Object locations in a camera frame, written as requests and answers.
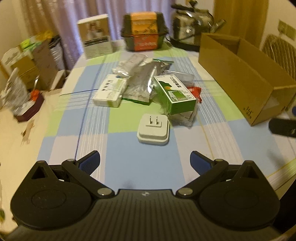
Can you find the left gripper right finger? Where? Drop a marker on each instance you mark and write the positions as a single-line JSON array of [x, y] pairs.
[[210, 171]]

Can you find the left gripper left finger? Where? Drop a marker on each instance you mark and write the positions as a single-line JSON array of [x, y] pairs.
[[80, 173]]

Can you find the white plug adapter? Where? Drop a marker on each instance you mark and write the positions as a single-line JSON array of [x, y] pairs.
[[153, 129]]

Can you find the green white carton box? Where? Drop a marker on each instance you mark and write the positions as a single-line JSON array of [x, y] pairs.
[[174, 97]]

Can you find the red candy packet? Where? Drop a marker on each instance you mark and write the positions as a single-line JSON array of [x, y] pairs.
[[196, 92]]

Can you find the white green medicine box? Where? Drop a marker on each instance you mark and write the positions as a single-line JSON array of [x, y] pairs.
[[110, 92]]

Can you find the silver foil bag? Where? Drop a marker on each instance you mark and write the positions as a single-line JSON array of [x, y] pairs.
[[140, 85]]

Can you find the clear plastic item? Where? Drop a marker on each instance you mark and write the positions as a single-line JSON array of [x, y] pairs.
[[127, 68]]

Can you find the clear blister pack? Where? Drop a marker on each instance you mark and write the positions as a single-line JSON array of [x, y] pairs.
[[183, 119]]

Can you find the brown cardboard box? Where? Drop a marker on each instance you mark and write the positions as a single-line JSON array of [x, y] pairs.
[[257, 85]]

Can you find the dark red wooden stool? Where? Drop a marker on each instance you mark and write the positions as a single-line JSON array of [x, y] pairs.
[[32, 108]]

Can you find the white plastic bag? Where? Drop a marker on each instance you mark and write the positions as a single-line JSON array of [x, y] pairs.
[[15, 94]]

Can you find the brown curtain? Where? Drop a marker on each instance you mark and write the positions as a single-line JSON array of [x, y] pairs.
[[244, 18]]

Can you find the cardboard boxes pile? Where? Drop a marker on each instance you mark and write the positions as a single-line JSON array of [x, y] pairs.
[[40, 63]]

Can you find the white product box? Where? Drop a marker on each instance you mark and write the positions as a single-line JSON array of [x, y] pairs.
[[95, 36]]

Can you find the stainless steel kettle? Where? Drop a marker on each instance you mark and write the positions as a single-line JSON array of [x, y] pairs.
[[188, 23]]

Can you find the black orange meal box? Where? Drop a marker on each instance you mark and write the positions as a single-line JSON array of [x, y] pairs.
[[144, 31]]

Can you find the purple curtain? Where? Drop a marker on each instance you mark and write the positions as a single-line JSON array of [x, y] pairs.
[[61, 17]]

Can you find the wall socket double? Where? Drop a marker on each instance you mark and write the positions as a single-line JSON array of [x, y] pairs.
[[286, 29]]

